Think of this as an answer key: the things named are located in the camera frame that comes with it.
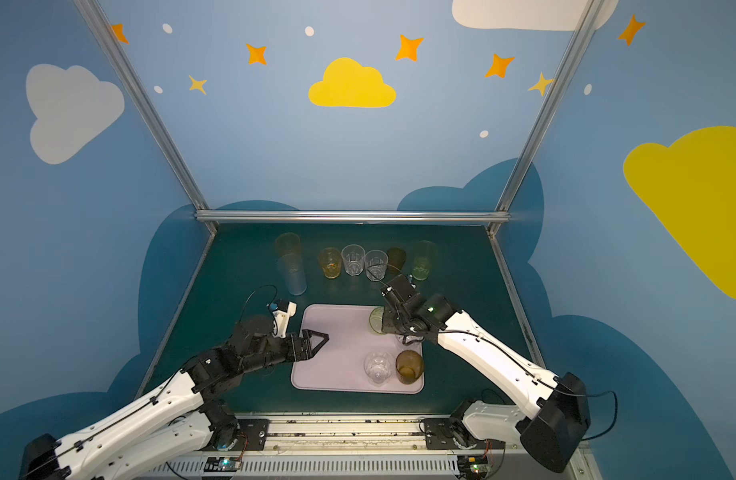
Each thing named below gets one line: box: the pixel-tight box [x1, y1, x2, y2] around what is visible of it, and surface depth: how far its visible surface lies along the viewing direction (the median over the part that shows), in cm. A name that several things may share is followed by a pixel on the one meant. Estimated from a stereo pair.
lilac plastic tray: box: [291, 304, 425, 394], surface depth 86 cm
